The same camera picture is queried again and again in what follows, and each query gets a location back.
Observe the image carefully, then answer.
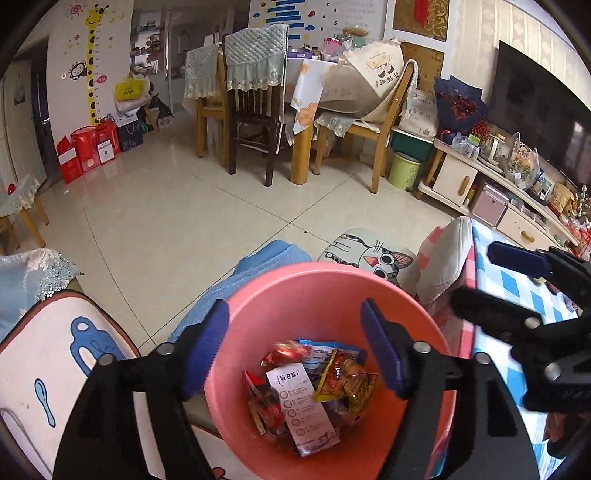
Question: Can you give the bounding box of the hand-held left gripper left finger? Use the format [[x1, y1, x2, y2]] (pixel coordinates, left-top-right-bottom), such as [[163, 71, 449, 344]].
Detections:
[[53, 299, 230, 480]]

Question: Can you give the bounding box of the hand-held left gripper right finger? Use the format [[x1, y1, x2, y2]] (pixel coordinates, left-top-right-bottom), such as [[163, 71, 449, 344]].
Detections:
[[360, 298, 541, 480]]

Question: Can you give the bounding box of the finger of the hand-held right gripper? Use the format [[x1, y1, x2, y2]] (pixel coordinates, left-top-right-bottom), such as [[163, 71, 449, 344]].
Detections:
[[450, 285, 543, 333], [487, 240, 557, 279]]

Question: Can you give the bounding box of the shiny red snack bag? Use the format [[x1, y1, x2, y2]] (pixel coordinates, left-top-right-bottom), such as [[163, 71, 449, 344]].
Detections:
[[262, 340, 311, 366]]

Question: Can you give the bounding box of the pink plastic bin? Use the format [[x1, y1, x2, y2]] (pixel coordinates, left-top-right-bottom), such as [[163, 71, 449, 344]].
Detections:
[[203, 262, 458, 480]]

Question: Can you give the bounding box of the blue checked tablecloth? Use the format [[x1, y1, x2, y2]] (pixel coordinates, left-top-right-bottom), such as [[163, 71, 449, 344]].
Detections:
[[471, 217, 583, 480]]

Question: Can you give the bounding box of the pink storage box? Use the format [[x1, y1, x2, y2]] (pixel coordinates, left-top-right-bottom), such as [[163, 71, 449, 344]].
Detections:
[[470, 182, 509, 228]]

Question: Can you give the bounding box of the yellow snack box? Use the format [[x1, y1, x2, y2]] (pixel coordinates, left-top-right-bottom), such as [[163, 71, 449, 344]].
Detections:
[[547, 182, 574, 216]]

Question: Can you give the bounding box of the dried flower bunch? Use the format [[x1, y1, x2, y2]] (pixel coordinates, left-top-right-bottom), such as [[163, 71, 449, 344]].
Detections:
[[573, 185, 591, 219]]

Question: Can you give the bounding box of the light blue towel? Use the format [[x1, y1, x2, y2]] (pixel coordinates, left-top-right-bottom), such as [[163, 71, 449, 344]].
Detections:
[[168, 240, 313, 343]]

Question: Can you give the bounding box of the cream television cabinet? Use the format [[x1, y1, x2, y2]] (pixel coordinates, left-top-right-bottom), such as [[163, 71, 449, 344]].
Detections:
[[418, 138, 583, 256]]

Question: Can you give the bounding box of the cat print round cushion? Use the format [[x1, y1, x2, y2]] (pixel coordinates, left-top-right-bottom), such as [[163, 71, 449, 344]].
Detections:
[[318, 228, 417, 290]]

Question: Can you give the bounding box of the clear plastic bag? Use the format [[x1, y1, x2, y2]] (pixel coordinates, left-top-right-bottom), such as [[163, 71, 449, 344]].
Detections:
[[505, 133, 539, 186]]

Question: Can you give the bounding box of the pack of small bottles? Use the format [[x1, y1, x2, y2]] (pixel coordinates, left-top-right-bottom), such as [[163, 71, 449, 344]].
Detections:
[[449, 131, 482, 158]]

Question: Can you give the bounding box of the green plastic bucket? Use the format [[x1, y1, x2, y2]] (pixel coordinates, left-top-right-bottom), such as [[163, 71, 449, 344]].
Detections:
[[387, 152, 424, 191]]

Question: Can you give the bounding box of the black television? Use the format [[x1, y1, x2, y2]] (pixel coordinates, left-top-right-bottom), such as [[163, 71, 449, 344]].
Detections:
[[487, 39, 591, 195]]

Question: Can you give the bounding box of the white cushion with blue print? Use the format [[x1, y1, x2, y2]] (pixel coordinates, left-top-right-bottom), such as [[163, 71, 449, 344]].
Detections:
[[0, 291, 142, 480]]

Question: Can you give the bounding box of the dark blue flower bouquet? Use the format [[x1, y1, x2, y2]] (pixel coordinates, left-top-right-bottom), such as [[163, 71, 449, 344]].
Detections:
[[433, 76, 491, 136]]

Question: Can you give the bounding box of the white paper bag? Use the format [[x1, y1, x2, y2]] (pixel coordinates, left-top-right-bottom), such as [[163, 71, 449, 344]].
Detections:
[[398, 88, 440, 140]]

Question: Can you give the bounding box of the light wooden chair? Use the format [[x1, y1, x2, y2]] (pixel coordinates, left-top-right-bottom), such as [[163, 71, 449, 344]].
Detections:
[[313, 60, 419, 195], [194, 92, 230, 158]]

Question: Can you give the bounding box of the light blue lace cloth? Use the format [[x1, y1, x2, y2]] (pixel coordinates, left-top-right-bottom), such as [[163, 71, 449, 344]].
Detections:
[[0, 249, 80, 329]]

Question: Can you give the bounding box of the grey quilted chair cover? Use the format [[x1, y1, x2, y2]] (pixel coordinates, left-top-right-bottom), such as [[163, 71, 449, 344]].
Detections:
[[184, 44, 228, 100], [223, 21, 290, 93], [401, 60, 419, 94]]

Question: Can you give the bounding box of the dark blue gift bag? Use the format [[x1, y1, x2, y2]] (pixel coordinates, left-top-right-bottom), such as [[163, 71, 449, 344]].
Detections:
[[117, 120, 145, 151]]

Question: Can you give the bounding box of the red gift bag white label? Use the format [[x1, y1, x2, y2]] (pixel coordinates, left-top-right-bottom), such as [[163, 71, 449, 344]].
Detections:
[[95, 120, 122, 165]]

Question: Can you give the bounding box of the dark wooden chair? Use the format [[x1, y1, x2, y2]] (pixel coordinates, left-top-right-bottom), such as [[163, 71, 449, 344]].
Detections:
[[222, 46, 289, 188]]

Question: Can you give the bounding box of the small covered wooden stool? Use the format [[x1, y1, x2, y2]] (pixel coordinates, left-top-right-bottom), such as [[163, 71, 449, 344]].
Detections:
[[0, 175, 50, 256]]

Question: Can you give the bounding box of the gold framed picture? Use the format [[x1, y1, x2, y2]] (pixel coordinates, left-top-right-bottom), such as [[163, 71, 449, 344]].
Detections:
[[392, 0, 450, 43]]

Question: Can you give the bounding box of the white cloth with orange print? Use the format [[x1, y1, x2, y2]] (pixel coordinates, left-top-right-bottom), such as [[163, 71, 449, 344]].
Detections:
[[283, 60, 325, 145]]

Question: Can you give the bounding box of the yellow carrier bag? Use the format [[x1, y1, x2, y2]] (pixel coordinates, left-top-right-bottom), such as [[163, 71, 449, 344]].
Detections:
[[113, 73, 151, 103]]

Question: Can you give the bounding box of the giraffe height chart sticker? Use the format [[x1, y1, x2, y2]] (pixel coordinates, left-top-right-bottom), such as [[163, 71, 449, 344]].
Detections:
[[83, 2, 129, 126]]

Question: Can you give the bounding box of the wall poster with blue bars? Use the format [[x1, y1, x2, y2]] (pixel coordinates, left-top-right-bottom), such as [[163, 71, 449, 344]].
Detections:
[[249, 0, 387, 48]]

